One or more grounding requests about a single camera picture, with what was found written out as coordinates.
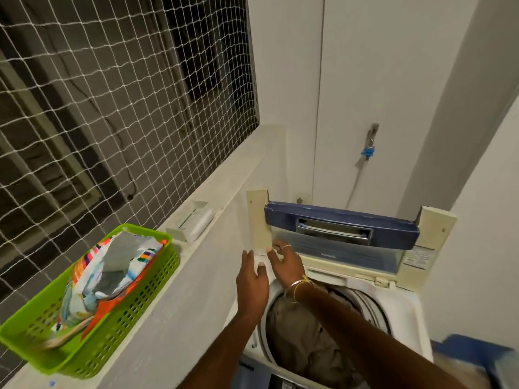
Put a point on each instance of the metal wall tap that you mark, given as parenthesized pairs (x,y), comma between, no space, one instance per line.
(371,133)

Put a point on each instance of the colourful striped clothes pile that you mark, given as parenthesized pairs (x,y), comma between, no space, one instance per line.
(109,263)

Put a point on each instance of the person's right forearm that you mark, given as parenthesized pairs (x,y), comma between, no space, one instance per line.
(365,340)

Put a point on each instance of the person's right hand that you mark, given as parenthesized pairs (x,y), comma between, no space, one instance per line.
(290,265)

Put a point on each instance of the white window safety net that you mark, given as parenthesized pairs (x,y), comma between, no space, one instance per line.
(101,97)

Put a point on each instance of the silver bangle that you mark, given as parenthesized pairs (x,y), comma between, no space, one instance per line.
(294,284)

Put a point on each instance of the blue cream washing machine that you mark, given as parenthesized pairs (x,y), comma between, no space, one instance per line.
(405,316)

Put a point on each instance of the person's left hand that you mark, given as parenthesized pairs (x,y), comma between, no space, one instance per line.
(251,287)

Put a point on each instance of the white wall socket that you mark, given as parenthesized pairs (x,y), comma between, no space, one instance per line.
(306,197)

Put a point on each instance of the person's left forearm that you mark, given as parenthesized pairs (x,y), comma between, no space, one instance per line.
(223,352)

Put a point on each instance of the green plastic basket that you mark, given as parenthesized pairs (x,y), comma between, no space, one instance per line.
(134,291)

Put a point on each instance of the beige bedsheet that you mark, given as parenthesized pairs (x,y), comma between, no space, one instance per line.
(300,336)

